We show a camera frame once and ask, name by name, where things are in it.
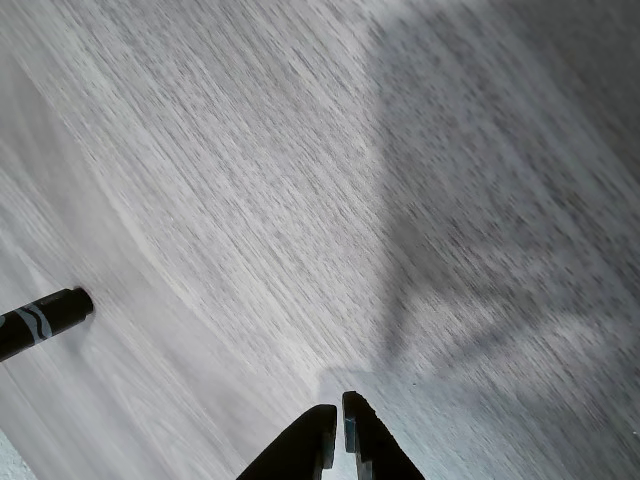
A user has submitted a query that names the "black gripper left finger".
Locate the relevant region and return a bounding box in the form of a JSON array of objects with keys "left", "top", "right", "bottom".
[{"left": 235, "top": 403, "right": 338, "bottom": 480}]

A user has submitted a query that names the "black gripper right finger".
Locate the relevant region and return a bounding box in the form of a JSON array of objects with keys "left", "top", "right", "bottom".
[{"left": 342, "top": 391, "right": 426, "bottom": 480}]

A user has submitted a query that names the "blue capped black marker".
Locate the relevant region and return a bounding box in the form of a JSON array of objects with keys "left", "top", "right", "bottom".
[{"left": 0, "top": 285, "right": 94, "bottom": 363}]

